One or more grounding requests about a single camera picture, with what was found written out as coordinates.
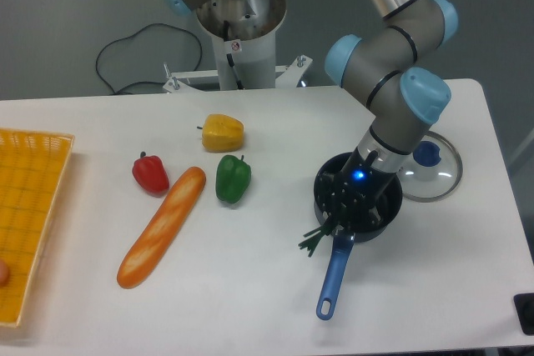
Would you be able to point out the brown egg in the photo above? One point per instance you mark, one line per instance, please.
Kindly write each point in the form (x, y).
(4, 272)

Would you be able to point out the black pot blue handle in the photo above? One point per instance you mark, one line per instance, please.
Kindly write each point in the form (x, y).
(344, 239)

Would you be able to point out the green onion bunch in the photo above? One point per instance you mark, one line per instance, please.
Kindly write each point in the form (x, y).
(314, 237)

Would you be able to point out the yellow bell pepper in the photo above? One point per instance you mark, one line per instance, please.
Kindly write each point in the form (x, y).
(221, 133)

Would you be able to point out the green bell pepper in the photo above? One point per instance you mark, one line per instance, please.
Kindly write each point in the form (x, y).
(233, 177)

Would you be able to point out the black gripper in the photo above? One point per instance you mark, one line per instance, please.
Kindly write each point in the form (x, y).
(358, 195)

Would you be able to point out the glass lid blue knob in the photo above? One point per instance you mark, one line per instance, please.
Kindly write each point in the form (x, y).
(432, 172)

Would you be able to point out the red bell pepper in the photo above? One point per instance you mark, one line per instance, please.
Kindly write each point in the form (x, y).
(150, 174)

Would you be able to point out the orange baguette bread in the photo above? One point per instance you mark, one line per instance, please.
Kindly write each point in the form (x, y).
(152, 244)

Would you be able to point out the black corner device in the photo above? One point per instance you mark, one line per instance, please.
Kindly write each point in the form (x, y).
(524, 304)

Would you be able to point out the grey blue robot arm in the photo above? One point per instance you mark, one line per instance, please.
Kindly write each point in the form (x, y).
(380, 73)

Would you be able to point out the yellow woven basket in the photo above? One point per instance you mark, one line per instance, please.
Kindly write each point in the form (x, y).
(32, 167)

